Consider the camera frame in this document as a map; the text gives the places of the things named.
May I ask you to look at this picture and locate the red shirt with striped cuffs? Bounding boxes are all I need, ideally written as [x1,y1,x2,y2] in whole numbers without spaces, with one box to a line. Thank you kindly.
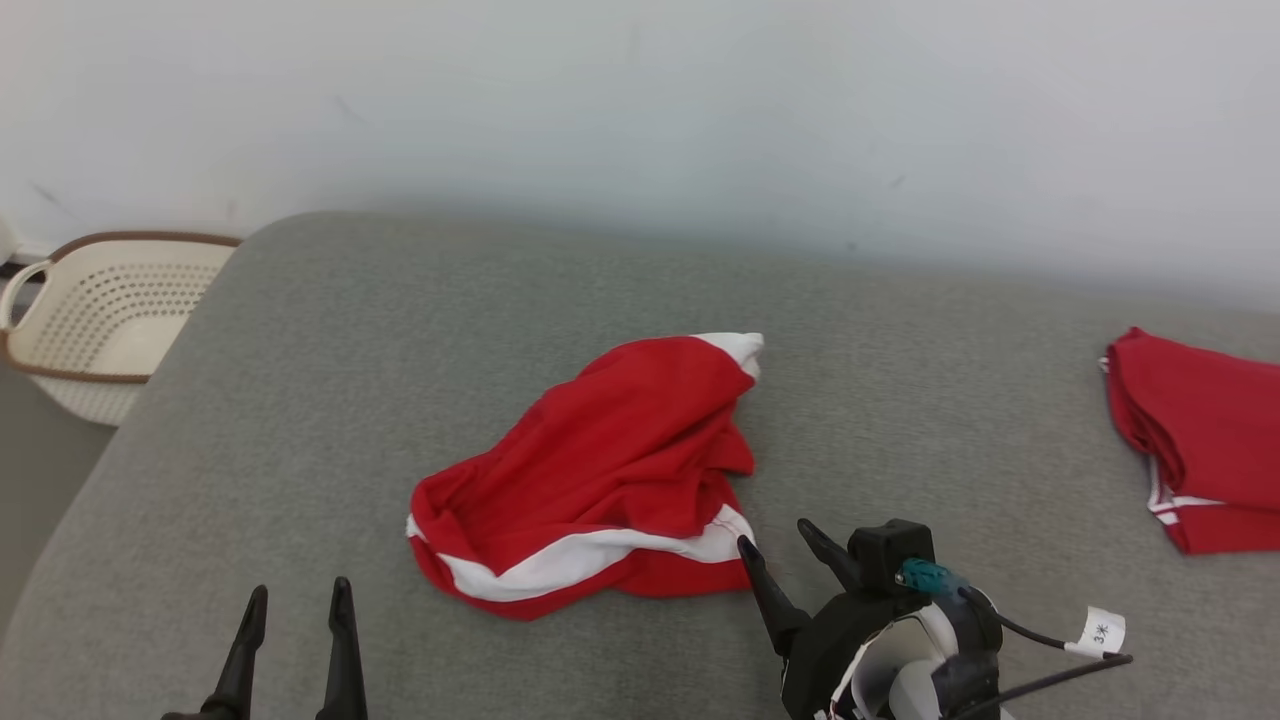
[1100,327,1280,556]

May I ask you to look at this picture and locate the black cable with teal connector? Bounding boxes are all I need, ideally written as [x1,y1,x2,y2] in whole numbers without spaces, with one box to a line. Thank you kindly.
[895,558,1136,720]

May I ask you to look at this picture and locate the white cable tag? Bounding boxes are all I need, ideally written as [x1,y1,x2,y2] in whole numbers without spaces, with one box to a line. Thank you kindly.
[1063,606,1128,659]

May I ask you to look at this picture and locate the cream perforated laundry basket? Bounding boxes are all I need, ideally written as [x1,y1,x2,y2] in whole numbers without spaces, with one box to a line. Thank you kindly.
[0,232,241,426]

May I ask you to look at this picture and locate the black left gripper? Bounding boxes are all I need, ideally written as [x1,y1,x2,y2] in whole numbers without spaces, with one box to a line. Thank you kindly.
[160,577,369,720]

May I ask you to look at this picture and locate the red shorts with white band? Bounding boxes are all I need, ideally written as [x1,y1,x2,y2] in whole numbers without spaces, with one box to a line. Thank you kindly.
[405,332,766,621]

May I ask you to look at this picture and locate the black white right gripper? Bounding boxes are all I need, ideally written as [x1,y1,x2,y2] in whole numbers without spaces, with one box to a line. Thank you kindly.
[737,518,1004,720]

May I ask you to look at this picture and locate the red white twisted wires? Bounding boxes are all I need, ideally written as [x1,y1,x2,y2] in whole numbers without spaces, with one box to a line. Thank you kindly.
[812,655,876,720]

